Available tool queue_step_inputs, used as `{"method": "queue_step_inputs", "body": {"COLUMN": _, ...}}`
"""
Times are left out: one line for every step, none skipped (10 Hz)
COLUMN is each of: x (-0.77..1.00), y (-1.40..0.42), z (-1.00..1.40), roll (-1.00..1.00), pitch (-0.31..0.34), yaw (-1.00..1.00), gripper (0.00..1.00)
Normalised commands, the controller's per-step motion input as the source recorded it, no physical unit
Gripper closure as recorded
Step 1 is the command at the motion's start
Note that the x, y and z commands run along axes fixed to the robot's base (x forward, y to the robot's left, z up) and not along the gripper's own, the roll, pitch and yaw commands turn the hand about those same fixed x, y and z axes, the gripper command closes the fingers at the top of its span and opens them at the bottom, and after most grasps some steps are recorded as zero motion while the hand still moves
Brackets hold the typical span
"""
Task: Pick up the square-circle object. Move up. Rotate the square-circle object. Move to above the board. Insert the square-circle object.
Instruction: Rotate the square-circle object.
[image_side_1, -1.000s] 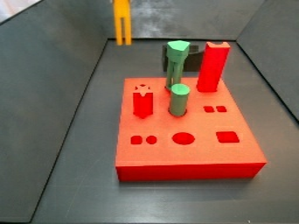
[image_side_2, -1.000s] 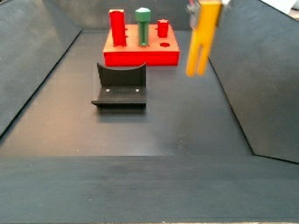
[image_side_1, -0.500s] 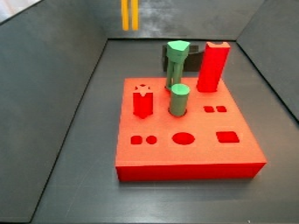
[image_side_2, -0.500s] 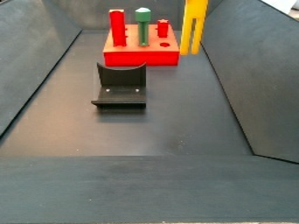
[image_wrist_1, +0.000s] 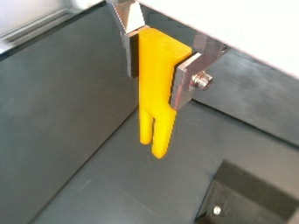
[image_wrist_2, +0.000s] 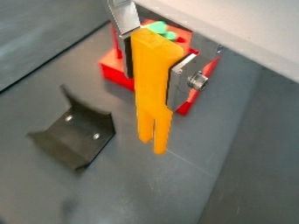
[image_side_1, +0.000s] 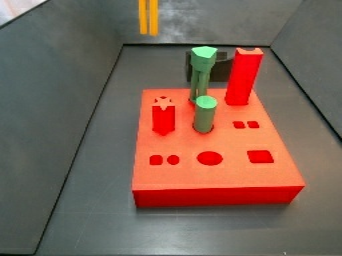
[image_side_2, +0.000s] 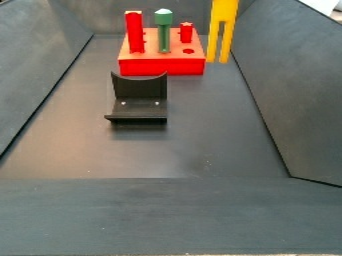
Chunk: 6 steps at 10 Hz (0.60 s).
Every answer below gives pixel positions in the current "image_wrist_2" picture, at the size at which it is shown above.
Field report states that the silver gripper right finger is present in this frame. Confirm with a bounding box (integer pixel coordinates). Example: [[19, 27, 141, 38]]
[[166, 53, 208, 111]]

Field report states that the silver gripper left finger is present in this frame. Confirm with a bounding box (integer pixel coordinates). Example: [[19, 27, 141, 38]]
[[107, 0, 140, 79]]

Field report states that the yellow two-pronged peg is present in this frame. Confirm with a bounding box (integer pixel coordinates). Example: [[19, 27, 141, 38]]
[[131, 28, 183, 154]]

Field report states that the red peg board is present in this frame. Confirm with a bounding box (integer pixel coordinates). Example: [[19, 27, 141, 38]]
[[97, 19, 220, 116]]

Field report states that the green pentagon-top peg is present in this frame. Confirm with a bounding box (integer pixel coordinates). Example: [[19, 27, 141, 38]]
[[145, 21, 167, 35]]

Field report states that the green cylinder peg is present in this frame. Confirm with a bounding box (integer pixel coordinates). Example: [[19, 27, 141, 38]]
[[163, 31, 178, 41]]

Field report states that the black curved bracket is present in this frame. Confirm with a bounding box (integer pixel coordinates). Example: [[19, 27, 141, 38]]
[[28, 85, 116, 172]]

